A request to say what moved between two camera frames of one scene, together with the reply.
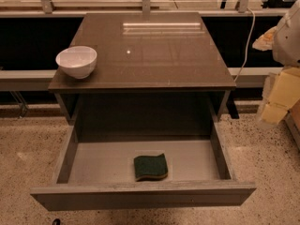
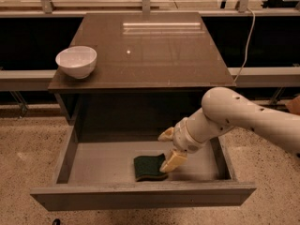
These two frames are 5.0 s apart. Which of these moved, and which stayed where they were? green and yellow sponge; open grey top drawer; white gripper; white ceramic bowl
Moved: white gripper
Stayed: green and yellow sponge; open grey top drawer; white ceramic bowl
